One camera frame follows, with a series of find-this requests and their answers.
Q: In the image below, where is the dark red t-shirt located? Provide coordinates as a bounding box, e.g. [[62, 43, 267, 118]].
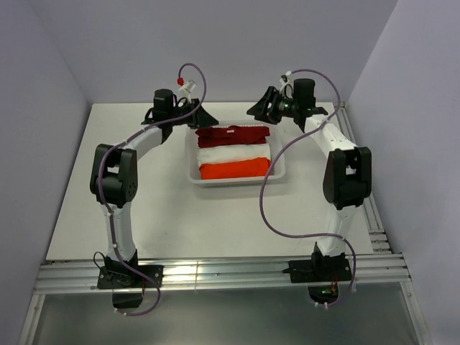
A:
[[195, 125, 270, 148]]

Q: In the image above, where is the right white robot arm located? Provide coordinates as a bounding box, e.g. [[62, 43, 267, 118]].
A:
[[247, 78, 372, 280]]

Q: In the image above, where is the white plastic basket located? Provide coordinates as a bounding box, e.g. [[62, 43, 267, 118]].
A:
[[185, 120, 282, 187]]

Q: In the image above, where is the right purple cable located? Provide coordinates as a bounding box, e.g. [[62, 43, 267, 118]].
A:
[[258, 68, 357, 308]]

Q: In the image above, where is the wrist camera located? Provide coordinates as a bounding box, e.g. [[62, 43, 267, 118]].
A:
[[279, 71, 294, 99], [177, 77, 196, 103]]

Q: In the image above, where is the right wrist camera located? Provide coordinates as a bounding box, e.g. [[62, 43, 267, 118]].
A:
[[279, 71, 294, 99]]

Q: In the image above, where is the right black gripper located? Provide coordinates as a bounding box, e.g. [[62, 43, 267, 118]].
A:
[[247, 86, 299, 125]]

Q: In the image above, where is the rolled orange t-shirt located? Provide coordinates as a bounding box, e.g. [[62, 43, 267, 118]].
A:
[[199, 157, 271, 180]]

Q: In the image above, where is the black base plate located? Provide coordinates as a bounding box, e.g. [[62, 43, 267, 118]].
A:
[[282, 256, 352, 283], [97, 264, 164, 290]]

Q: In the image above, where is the rolled white t-shirt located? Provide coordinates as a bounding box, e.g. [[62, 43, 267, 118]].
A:
[[197, 143, 271, 166]]

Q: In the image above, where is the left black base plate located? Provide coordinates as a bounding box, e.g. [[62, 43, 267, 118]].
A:
[[97, 264, 164, 290]]

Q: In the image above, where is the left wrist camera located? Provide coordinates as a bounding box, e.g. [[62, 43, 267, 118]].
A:
[[177, 77, 196, 103]]

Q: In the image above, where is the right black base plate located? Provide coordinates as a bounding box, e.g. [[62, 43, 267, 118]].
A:
[[282, 256, 352, 283]]

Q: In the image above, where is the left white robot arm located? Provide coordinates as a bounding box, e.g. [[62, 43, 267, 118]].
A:
[[90, 88, 219, 287]]

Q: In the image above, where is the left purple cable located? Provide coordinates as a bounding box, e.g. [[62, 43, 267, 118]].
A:
[[98, 63, 208, 317]]

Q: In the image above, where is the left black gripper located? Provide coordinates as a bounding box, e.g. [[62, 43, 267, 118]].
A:
[[168, 99, 219, 130]]

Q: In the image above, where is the aluminium rail frame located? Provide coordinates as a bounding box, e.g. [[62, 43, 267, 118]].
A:
[[20, 103, 431, 344]]

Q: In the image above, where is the purple cable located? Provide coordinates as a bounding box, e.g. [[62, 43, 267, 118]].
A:
[[258, 68, 357, 308], [98, 63, 208, 317]]

